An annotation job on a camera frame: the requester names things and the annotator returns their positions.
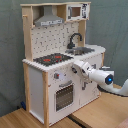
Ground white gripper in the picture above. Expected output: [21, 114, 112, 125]
[73, 60, 93, 79]

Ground white oven door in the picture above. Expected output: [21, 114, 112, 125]
[49, 78, 80, 125]

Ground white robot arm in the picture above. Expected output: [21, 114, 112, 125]
[73, 60, 128, 97]

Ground wooden toy kitchen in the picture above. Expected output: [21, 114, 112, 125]
[22, 2, 105, 127]

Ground grey metal sink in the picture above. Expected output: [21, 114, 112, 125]
[65, 47, 95, 56]

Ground white cabinet door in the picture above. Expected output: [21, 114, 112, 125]
[80, 55, 102, 106]

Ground black faucet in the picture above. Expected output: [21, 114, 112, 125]
[67, 33, 83, 49]

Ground left red oven knob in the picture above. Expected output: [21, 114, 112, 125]
[54, 73, 60, 79]

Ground black stovetop red burners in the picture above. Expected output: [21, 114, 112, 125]
[34, 53, 70, 66]

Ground toy microwave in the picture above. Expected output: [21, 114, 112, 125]
[66, 4, 89, 21]

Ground grey range hood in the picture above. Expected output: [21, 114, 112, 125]
[35, 5, 64, 27]

